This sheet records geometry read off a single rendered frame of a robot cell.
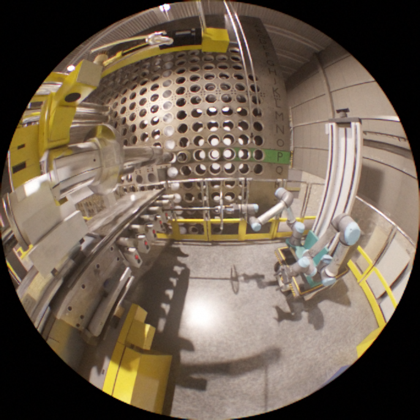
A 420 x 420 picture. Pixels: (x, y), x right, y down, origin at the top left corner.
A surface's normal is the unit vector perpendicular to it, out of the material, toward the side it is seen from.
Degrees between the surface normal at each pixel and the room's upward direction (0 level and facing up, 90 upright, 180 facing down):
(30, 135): 90
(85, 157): 90
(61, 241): 90
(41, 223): 68
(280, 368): 0
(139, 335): 0
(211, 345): 0
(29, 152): 90
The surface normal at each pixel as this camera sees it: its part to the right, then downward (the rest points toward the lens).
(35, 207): 0.99, -0.06
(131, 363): -0.05, -0.89
